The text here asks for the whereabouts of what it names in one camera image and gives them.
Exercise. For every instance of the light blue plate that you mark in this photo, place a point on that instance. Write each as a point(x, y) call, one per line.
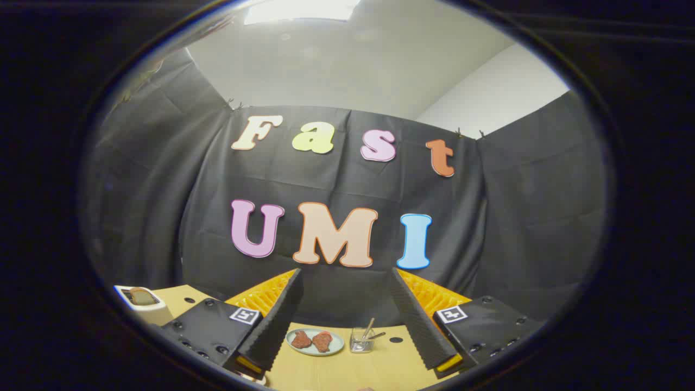
point(336, 345)

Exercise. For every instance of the ceiling light panel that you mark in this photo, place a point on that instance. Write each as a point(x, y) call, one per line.
point(301, 10)

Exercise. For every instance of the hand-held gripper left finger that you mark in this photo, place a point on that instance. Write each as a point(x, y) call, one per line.
point(274, 320)

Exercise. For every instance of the black backdrop cloth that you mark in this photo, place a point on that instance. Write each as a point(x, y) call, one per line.
point(488, 217)

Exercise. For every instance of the brown bread slice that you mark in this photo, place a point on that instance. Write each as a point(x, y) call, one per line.
point(141, 296)

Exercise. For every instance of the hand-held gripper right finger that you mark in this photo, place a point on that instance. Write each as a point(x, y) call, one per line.
point(418, 320)

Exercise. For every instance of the clear glass utensil holder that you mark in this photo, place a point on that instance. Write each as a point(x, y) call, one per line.
point(359, 343)

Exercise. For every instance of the white toaster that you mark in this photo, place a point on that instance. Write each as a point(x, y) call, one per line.
point(155, 312)

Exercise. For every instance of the metal fork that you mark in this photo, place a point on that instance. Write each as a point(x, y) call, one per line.
point(376, 335)

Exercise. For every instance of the metal spoon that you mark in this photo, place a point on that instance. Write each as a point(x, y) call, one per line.
point(369, 327)

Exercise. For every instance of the red-brown meat piece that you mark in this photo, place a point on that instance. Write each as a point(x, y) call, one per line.
point(301, 340)
point(322, 341)

